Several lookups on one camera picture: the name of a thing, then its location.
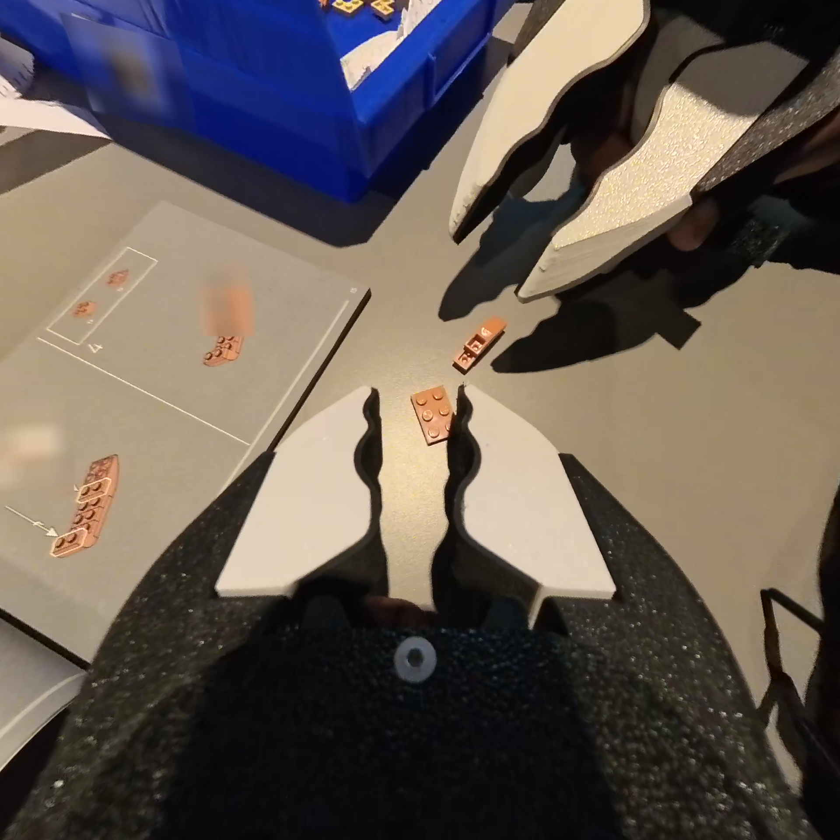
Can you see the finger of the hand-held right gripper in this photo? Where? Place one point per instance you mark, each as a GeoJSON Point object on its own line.
{"type": "Point", "coordinates": [656, 177]}
{"type": "Point", "coordinates": [544, 85]}

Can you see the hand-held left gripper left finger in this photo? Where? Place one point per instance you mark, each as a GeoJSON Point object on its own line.
{"type": "Point", "coordinates": [295, 512]}

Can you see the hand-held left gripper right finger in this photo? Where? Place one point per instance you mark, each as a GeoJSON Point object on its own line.
{"type": "Point", "coordinates": [531, 518]}

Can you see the brown plate toy brick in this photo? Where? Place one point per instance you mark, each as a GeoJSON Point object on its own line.
{"type": "Point", "coordinates": [430, 413]}

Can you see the brown long toy brick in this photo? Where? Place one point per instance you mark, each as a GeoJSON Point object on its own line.
{"type": "Point", "coordinates": [476, 348]}

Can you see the person's right hand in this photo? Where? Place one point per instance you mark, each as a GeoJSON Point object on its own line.
{"type": "Point", "coordinates": [692, 226]}

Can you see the white paper slip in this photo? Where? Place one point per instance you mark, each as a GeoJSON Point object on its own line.
{"type": "Point", "coordinates": [380, 56]}

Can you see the grey instruction booklet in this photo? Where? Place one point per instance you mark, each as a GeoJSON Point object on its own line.
{"type": "Point", "coordinates": [164, 407]}

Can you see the pile of small toy bricks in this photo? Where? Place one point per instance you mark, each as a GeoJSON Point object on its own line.
{"type": "Point", "coordinates": [346, 5]}

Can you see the blue storage bin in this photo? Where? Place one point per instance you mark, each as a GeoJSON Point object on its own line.
{"type": "Point", "coordinates": [262, 79]}

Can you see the white paper bag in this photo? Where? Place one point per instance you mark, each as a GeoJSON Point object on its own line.
{"type": "Point", "coordinates": [39, 118]}

